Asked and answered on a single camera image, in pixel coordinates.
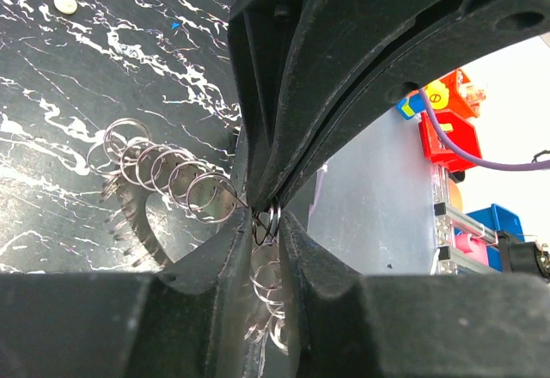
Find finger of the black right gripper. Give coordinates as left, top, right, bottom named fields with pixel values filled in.
left=257, top=0, right=549, bottom=209
left=228, top=0, right=335, bottom=210

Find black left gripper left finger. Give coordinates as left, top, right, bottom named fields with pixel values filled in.
left=1, top=208, right=252, bottom=377

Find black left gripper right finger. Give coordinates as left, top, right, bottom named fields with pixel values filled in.
left=278, top=212, right=549, bottom=377

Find metal toothed sprocket ring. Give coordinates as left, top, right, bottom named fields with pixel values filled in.
left=85, top=118, right=289, bottom=356

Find colourful toy blocks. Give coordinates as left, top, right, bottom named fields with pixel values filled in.
left=396, top=68, right=486, bottom=173

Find blue plastic bin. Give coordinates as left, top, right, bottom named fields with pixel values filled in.
left=466, top=203, right=526, bottom=274

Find black electrical connector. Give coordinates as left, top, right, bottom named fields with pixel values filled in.
left=497, top=230, right=549, bottom=284

